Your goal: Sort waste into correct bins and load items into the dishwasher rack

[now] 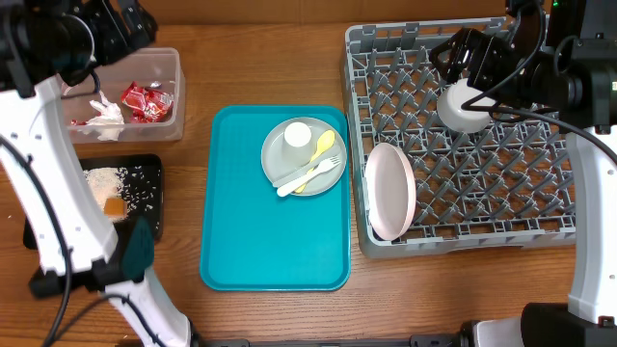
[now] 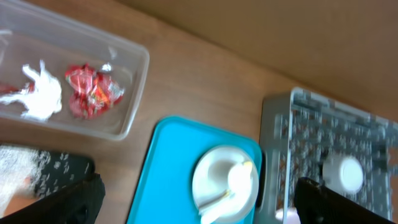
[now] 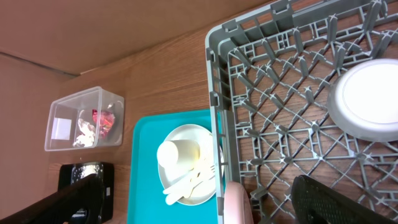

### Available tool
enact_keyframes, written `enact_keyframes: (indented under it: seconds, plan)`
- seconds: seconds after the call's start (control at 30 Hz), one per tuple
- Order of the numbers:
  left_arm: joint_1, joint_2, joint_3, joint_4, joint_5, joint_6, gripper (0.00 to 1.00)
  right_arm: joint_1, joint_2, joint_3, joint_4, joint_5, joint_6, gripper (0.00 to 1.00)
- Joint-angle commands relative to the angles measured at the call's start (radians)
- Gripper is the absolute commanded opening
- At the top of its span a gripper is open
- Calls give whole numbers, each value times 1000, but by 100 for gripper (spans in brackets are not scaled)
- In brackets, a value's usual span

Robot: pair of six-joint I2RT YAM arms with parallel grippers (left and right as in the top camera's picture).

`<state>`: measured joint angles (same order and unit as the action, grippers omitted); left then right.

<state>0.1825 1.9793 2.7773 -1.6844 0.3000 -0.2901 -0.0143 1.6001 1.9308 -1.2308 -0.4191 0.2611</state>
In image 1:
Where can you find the teal serving tray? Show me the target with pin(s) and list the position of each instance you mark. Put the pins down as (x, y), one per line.
(254, 240)

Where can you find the white plastic fork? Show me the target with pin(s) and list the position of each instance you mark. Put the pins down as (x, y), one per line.
(323, 167)

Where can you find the white napkin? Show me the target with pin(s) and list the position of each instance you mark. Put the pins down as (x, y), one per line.
(109, 120)

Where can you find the orange food cube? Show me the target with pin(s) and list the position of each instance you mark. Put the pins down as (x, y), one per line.
(115, 209)

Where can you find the clear plastic bin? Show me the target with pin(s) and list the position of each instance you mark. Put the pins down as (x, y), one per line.
(157, 68)

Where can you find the pink round plate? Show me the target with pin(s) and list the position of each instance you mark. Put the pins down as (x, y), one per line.
(391, 191)

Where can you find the red snack wrapper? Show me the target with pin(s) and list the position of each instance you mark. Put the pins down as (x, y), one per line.
(147, 105)

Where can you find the grey plastic dishwasher rack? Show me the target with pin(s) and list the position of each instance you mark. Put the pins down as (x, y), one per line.
(508, 185)

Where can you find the black tray with rice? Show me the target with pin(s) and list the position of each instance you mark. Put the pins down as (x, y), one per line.
(137, 179)

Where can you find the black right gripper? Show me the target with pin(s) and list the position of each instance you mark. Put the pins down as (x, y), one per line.
(481, 54)

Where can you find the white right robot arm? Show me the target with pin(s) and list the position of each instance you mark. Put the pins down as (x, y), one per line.
(557, 67)

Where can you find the grey round plate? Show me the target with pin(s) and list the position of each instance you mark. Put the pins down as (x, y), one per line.
(275, 166)

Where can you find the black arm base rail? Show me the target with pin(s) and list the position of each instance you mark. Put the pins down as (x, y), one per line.
(416, 340)

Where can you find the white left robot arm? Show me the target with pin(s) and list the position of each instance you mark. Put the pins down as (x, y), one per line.
(45, 45)

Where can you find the grey plastic knife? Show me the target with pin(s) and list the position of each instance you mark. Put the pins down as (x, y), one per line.
(303, 170)

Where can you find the grey bowl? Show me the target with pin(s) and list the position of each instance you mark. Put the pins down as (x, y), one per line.
(451, 113)

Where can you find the yellow plastic spoon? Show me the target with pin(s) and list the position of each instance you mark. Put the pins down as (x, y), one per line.
(325, 142)

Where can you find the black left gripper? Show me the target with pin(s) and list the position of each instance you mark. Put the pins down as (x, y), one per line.
(99, 16)

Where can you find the white plastic cup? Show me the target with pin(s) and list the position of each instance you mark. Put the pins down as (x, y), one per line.
(297, 139)

